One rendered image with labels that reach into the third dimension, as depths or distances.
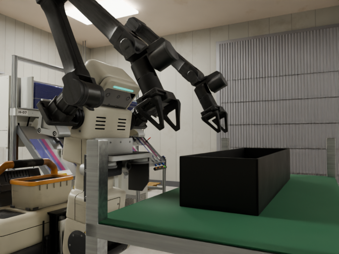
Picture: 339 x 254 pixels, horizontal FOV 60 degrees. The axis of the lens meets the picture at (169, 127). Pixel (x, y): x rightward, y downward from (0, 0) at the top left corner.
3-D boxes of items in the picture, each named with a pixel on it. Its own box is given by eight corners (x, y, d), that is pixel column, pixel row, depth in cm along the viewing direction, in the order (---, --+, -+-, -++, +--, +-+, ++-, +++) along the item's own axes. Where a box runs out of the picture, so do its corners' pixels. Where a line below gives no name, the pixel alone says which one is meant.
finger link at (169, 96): (191, 124, 79) (177, 94, 82) (180, 123, 73) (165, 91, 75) (171, 136, 82) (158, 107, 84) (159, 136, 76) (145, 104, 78)
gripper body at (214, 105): (224, 110, 118) (216, 94, 120) (216, 108, 109) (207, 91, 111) (211, 118, 121) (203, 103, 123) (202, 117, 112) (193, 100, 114)
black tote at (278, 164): (243, 176, 116) (242, 147, 116) (290, 179, 108) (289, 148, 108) (179, 206, 65) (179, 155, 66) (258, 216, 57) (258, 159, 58)
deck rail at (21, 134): (52, 184, 265) (55, 179, 263) (50, 184, 263) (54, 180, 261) (16, 129, 289) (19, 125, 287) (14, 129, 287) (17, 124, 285)
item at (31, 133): (81, 150, 337) (84, 147, 335) (32, 153, 278) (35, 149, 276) (67, 130, 348) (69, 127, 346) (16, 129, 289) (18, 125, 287)
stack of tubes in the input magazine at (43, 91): (72, 112, 343) (72, 89, 344) (34, 108, 297) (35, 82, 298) (64, 112, 349) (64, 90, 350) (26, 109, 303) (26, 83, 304)
